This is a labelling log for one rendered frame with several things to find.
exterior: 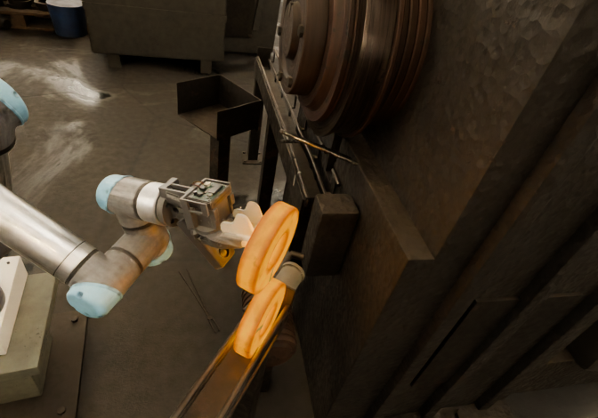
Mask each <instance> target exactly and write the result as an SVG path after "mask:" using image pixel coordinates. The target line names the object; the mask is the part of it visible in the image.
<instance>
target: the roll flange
mask: <svg viewBox="0 0 598 418"><path fill-rule="evenodd" d="M432 12H433V0H398V7H397V17H396V24H395V30H394V37H393V41H392V49H391V54H390V58H389V61H388V65H387V69H386V71H385V74H384V80H383V82H382V85H381V87H380V90H379V93H378V94H377V96H376V100H375V102H374V104H373V106H372V108H371V110H370V111H369V112H368V115H367V116H366V118H365V119H364V121H363V122H362V123H361V124H360V125H359V126H358V127H357V128H356V129H355V130H354V131H352V132H350V133H337V134H338V135H339V136H341V137H344V138H351V137H354V136H356V135H358V134H360V133H361V132H362V131H363V130H364V129H365V128H366V127H367V126H368V125H384V124H386V123H388V122H389V121H391V120H392V119H393V118H395V117H396V116H397V115H398V113H399V112H400V111H401V110H402V108H403V107H404V105H405V104H406V102H407V101H408V98H409V96H410V95H411V93H412V92H413V90H414V88H415V85H416V82H417V79H418V78H419V75H420V72H421V70H422V67H423V64H424V59H425V55H426V52H427V48H428V44H429V39H430V34H431V28H432Z"/></svg>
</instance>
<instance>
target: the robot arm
mask: <svg viewBox="0 0 598 418"><path fill-rule="evenodd" d="M27 121H28V109H27V107H26V105H25V103H24V101H23V100H22V98H21V97H20V96H19V94H17V93H16V92H15V91H14V90H13V89H12V88H11V87H10V86H9V85H8V84H7V83H6V82H5V81H3V80H2V79H0V260H1V259H2V258H4V257H5V256H6V255H7V254H8V253H9V252H10V251H11V250H13V251H15V252H16V253H18V254H20V255H21V256H23V257H24V258H26V259H27V260H29V261H31V262H33V263H34V264H36V265H37V266H38V267H39V268H41V269H43V270H44V271H46V272H48V273H49V274H51V275H52V276H54V277H56V278H57V279H59V280H60V281H61V282H62V283H64V284H66V285H68V286H69V287H70V289H69V291H68V292H67V300H68V302H69V304H70V305H71V306H72V307H74V308H75V309H76V310H77V311H78V312H80V313H81V314H83V315H85V316H87V317H89V318H102V317H104V316H106V315H107V314H108V313H109V312H110V311H111V310H112V308H113V307H114V306H115V305H116V304H117V303H118V302H119V301H120V300H121V299H122V298H123V295H124V294H125V292H126V291H127V290H128V289H129V287H130V286H131V285H132V284H133V282H134V281H135V280H136V279H137V277H138V276H139V275H140V274H141V273H142V272H143V271H144V270H145V269H146V268H147V267H148V266H156V265H158V264H161V263H162V261H166V260H167V259H168V258H169V257H170V256H171V254H172V252H173V244H172V241H171V237H170V233H169V231H168V229H167V228H166V226H169V227H176V226H178V227H179V228H180V229H181V230H182V231H183V233H184V234H185V235H186V236H187V237H188V238H189V240H190V241H191V242H192V243H193V244H194V246H196V247H197V249H198V250H199V251H200V252H201V253H202V254H203V255H204V257H205V258H206V259H207V260H208V261H209V263H210V264H211V265H212V266H213V267H214V268H215V269H220V268H223V267H224V266H225V264H226V263H227V262H228V261H229V259H230V258H231V257H232V255H233V254H234V253H235V250H234V249H236V248H242V247H246V244H247V242H248V240H249V238H250V237H251V235H252V233H253V231H254V229H255V227H256V225H257V224H258V222H259V221H260V219H261V218H262V217H263V214H262V211H261V209H260V206H259V205H258V204H257V203H255V202H248V203H247V205H246V209H245V210H242V209H235V210H233V206H232V205H233V204H234V203H235V199H234V194H233V192H232V190H231V185H230V182H227V181H218V180H213V179H208V178H205V179H204V180H202V181H194V182H193V184H190V186H189V187H188V186H183V185H180V182H179V180H178V179H177V178H173V177H172V178H171V179H169V181H167V183H160V182H155V181H148V180H144V179H139V178H134V177H133V176H131V175H126V176H124V175H118V174H113V175H110V176H108V177H106V178H104V180H102V181H101V183H100V184H99V186H98V188H97V190H96V200H97V203H98V205H99V207H100V208H101V209H103V210H105V211H107V212H108V213H114V214H115V215H116V216H117V219H118V221H119V223H120V225H121V227H122V229H123V231H124V232H125V234H124V235H123V236H122V237H121V238H120V239H119V240H118V241H117V242H116V243H115V244H114V245H113V246H112V247H111V248H110V249H109V250H108V251H107V252H106V253H102V252H101V251H99V250H97V249H96V248H95V247H93V246H92V245H90V244H88V243H87V242H85V241H84V240H83V239H82V238H80V237H79V236H77V235H76V234H74V233H73V232H71V231H70V230H68V229H66V228H65V227H63V226H62V225H61V224H59V223H58V222H57V221H55V220H54V219H52V218H51V217H49V216H48V215H46V214H45V213H43V212H42V211H40V210H39V209H37V208H36V207H34V206H33V205H32V204H30V203H29V202H28V201H26V200H25V199H23V198H22V197H20V196H18V195H17V194H15V193H14V192H12V177H11V169H10V161H9V153H8V152H10V151H11V150H12V149H13V147H14V146H15V143H16V133H15V129H16V127H17V126H19V125H24V123H25V122H27ZM195 182H196V184H194V183H195ZM216 182H217V183H216ZM221 183H222V184H221ZM201 184H203V185H202V186H200V185H201ZM191 185H193V186H192V187H191ZM199 186H200V187H199Z"/></svg>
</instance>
